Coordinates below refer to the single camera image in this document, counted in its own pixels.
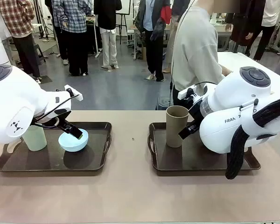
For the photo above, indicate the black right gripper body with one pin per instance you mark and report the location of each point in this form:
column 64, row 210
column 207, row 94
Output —
column 197, row 116

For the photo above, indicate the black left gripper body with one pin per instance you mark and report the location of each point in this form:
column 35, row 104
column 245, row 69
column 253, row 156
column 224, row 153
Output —
column 63, row 118

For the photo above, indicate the brown tall cup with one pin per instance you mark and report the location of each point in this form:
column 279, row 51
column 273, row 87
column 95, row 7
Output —
column 176, row 130

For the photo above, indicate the light blue bowl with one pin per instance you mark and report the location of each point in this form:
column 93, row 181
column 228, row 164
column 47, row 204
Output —
column 72, row 144

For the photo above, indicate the pale green tall cup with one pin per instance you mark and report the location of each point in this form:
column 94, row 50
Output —
column 36, row 140

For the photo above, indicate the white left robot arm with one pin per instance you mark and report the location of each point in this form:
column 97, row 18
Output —
column 14, row 100

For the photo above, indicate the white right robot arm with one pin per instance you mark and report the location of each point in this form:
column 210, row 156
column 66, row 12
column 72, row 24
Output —
column 235, row 93

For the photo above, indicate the dark brown serving tray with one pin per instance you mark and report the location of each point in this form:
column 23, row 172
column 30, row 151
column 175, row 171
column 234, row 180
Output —
column 49, row 161
column 189, row 158

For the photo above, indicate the black floor mat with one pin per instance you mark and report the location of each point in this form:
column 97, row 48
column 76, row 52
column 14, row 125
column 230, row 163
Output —
column 45, row 79

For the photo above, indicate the grey plastic stool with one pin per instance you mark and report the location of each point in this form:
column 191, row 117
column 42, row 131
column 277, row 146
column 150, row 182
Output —
column 164, row 101

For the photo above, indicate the white side table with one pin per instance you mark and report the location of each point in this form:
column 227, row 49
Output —
column 233, row 60

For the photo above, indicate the person in cream shirt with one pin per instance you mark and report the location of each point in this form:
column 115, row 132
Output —
column 193, row 46

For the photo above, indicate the black stool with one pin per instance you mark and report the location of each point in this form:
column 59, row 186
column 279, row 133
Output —
column 36, row 46

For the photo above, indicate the person in dark jacket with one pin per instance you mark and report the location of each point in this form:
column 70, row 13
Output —
column 151, row 53

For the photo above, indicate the cardboard box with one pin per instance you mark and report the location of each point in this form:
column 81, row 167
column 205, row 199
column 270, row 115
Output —
column 143, row 52

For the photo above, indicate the grey background desk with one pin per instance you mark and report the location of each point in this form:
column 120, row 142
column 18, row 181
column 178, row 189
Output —
column 221, row 35

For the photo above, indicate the person in blue plaid shirt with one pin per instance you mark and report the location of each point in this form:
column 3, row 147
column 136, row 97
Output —
column 72, row 16

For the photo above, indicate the person in long black coat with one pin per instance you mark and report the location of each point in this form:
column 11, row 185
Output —
column 245, row 23

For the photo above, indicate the red bag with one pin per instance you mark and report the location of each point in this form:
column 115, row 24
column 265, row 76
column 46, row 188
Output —
column 166, row 15

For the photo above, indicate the white background desk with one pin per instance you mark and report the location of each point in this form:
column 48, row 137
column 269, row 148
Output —
column 133, row 29

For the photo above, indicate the black easel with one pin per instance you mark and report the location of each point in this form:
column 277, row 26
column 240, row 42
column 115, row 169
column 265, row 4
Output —
column 125, row 25

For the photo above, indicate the person in red plaid shirt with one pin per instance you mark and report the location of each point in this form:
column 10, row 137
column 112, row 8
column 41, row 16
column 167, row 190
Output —
column 16, row 16

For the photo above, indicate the person in black top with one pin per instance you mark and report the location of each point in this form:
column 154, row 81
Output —
column 107, row 11

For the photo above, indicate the whiteboard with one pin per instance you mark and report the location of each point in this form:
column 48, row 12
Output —
column 124, row 7

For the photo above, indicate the person in white shirt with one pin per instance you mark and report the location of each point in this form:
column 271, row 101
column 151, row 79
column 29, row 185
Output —
column 271, row 11

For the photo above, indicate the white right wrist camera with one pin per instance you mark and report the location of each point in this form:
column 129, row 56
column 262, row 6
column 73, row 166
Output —
column 185, row 93

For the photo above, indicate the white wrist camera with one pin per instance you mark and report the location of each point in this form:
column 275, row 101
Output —
column 74, row 94
column 185, row 93

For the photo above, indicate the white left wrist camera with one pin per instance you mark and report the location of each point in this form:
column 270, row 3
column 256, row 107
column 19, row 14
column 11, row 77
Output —
column 74, row 94

